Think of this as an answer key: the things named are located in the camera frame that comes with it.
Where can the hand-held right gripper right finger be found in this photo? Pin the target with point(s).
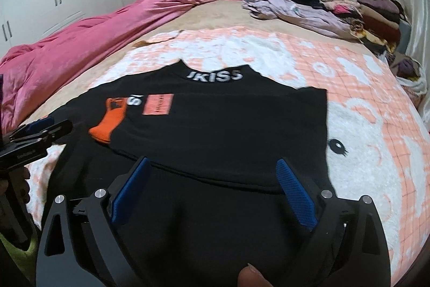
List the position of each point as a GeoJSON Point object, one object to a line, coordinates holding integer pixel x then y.
{"type": "Point", "coordinates": [296, 196]}

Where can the person's left hand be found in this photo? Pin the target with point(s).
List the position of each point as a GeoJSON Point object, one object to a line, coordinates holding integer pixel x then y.
{"type": "Point", "coordinates": [16, 186]}

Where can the purple cloth bundle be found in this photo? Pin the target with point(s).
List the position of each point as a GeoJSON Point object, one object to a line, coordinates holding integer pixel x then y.
{"type": "Point", "coordinates": [406, 69]}

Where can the pile of folded clothes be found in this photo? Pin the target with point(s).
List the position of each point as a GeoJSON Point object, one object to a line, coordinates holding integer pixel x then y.
{"type": "Point", "coordinates": [369, 4]}

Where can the peach white printed blanket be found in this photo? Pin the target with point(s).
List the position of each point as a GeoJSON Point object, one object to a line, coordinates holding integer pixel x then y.
{"type": "Point", "coordinates": [352, 145]}

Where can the yellow-green garment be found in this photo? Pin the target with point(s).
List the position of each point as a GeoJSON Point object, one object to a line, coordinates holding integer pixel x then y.
{"type": "Point", "coordinates": [20, 256]}

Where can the orange knit cloth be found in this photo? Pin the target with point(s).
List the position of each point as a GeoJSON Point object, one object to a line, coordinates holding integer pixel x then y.
{"type": "Point", "coordinates": [107, 125]}

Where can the black t-shirt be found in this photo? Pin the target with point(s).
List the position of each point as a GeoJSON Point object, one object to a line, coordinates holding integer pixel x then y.
{"type": "Point", "coordinates": [218, 125]}

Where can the person's right hand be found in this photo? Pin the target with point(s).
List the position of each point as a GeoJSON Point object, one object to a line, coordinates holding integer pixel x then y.
{"type": "Point", "coordinates": [253, 277]}

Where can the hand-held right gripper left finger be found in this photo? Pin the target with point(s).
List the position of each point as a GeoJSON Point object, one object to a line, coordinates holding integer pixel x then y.
{"type": "Point", "coordinates": [129, 190]}

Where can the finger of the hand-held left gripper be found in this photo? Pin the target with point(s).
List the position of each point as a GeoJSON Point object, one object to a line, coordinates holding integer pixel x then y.
{"type": "Point", "coordinates": [37, 125]}
{"type": "Point", "coordinates": [55, 131]}

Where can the pink velvet duvet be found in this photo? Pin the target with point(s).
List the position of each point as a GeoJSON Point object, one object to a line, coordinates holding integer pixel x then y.
{"type": "Point", "coordinates": [84, 38]}

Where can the lilac garment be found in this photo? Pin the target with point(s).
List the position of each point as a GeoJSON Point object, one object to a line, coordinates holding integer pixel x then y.
{"type": "Point", "coordinates": [302, 13]}

